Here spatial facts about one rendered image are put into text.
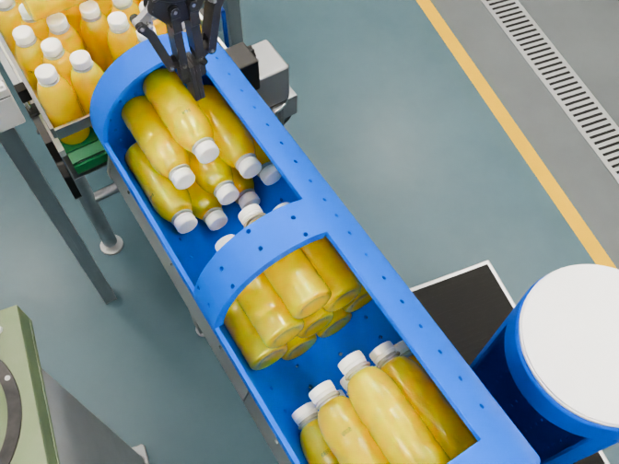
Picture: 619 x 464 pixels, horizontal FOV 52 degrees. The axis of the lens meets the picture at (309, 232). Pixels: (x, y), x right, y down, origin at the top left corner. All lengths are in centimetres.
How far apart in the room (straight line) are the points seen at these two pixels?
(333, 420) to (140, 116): 62
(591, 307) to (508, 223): 132
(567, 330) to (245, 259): 55
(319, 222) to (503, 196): 166
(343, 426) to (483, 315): 124
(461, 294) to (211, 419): 88
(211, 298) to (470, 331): 125
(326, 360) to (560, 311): 40
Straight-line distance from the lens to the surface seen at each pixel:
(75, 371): 222
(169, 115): 112
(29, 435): 105
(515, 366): 114
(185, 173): 111
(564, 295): 116
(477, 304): 211
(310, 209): 93
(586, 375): 112
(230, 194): 113
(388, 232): 234
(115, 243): 234
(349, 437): 91
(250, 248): 90
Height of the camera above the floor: 202
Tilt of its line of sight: 61 degrees down
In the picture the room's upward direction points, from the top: 2 degrees clockwise
